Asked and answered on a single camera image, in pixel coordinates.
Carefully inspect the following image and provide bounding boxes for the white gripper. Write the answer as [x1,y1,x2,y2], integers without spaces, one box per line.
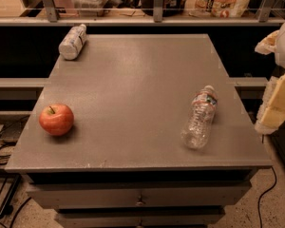
[255,22,285,135]

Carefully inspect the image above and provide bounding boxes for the red apple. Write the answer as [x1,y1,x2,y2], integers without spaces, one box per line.
[39,104,74,136]

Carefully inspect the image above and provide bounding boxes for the clear plastic water bottle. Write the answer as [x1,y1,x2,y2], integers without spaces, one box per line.
[180,85,218,150]

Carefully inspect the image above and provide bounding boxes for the blue plastic bottle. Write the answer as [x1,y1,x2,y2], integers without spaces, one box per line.
[59,24,86,60]

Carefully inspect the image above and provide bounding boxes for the colourful snack bag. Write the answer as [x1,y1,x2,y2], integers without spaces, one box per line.
[188,0,250,18]

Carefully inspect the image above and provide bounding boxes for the upper drawer with knob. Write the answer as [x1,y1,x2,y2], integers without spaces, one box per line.
[27,181,251,209]

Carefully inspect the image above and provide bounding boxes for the drawer with knob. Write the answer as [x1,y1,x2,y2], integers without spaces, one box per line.
[27,181,251,209]
[55,214,223,228]

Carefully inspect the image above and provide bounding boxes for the grey drawer cabinet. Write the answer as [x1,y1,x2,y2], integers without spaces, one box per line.
[7,34,272,217]

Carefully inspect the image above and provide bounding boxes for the lower drawer with knob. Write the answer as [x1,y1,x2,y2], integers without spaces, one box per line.
[55,214,223,228]

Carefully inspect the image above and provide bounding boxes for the black power adapter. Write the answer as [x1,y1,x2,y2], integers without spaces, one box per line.
[0,122,25,144]

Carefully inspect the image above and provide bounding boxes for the black cable on right floor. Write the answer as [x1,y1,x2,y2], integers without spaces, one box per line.
[256,166,278,228]

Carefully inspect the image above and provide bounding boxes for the metal shelf rail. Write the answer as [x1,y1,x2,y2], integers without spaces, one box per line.
[0,0,285,27]

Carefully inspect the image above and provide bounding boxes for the black cables on left floor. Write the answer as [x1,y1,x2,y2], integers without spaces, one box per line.
[0,116,32,228]

